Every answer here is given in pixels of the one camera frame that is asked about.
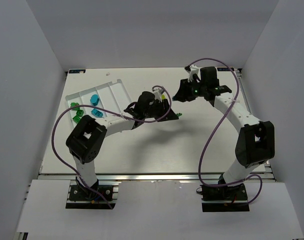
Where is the blue rounded lego brick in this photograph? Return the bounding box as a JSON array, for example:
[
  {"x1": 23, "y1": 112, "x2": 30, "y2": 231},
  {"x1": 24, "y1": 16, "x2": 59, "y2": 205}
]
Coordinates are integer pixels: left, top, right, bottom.
[{"x1": 90, "y1": 94, "x2": 100, "y2": 106}]

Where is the green wedge lego brick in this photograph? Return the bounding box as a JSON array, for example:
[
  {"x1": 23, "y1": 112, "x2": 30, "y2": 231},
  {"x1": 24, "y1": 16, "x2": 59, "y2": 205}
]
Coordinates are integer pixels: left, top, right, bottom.
[{"x1": 76, "y1": 109, "x2": 84, "y2": 118}]

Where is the green long lego brick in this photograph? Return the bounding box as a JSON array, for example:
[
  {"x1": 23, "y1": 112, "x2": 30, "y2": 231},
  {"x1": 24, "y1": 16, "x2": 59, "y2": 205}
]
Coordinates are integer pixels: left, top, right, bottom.
[{"x1": 72, "y1": 115, "x2": 81, "y2": 124}]

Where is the green square lego brick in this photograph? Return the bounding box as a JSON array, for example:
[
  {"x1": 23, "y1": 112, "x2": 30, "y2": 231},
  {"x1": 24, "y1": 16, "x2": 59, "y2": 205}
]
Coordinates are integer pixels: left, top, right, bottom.
[{"x1": 70, "y1": 102, "x2": 80, "y2": 108}]

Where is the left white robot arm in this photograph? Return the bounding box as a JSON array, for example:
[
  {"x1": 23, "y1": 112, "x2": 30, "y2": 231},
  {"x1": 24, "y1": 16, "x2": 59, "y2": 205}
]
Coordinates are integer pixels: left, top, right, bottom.
[{"x1": 65, "y1": 91, "x2": 179, "y2": 200}]

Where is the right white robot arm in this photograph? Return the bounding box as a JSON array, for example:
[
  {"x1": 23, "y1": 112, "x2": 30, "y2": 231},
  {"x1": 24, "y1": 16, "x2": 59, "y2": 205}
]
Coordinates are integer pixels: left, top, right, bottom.
[{"x1": 172, "y1": 65, "x2": 275, "y2": 201}]

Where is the blue label sticker right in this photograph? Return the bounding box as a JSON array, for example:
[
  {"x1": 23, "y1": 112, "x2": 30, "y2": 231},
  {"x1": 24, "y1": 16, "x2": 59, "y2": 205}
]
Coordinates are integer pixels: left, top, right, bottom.
[{"x1": 216, "y1": 67, "x2": 235, "y2": 72}]

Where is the blue label sticker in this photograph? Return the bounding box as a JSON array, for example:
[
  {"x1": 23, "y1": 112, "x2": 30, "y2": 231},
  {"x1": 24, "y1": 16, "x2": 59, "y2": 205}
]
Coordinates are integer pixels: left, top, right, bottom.
[
  {"x1": 68, "y1": 69, "x2": 86, "y2": 74},
  {"x1": 216, "y1": 67, "x2": 235, "y2": 72}
]

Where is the white divided plastic tray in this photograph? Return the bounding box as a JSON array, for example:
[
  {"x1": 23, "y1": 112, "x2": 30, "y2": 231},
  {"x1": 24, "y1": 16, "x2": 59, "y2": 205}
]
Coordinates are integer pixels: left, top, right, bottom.
[{"x1": 65, "y1": 79, "x2": 132, "y2": 114}]

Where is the blue label sticker left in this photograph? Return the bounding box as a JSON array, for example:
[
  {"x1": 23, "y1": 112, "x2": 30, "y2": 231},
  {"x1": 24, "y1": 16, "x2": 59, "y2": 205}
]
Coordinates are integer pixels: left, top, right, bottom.
[{"x1": 68, "y1": 69, "x2": 86, "y2": 74}]

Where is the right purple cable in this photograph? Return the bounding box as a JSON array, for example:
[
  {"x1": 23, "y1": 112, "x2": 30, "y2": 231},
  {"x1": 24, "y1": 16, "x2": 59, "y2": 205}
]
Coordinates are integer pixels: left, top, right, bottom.
[{"x1": 188, "y1": 58, "x2": 264, "y2": 205}]

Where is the purple cable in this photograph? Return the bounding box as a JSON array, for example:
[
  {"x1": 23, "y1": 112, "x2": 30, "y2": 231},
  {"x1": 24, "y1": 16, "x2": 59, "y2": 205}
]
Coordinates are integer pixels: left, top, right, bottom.
[
  {"x1": 188, "y1": 58, "x2": 264, "y2": 205},
  {"x1": 51, "y1": 85, "x2": 173, "y2": 210}
]

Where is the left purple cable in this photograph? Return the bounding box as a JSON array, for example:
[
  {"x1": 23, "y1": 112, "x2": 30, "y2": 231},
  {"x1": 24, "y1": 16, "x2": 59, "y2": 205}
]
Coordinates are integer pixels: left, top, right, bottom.
[{"x1": 51, "y1": 85, "x2": 173, "y2": 210}]

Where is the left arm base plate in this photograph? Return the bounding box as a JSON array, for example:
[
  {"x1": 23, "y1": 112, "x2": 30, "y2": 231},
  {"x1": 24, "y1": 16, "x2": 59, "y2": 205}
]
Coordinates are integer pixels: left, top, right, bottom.
[{"x1": 65, "y1": 184, "x2": 117, "y2": 210}]

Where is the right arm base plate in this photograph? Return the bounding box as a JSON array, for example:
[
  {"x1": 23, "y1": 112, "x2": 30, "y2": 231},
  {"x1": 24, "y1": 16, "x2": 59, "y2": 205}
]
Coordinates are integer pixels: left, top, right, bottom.
[{"x1": 197, "y1": 183, "x2": 250, "y2": 213}]

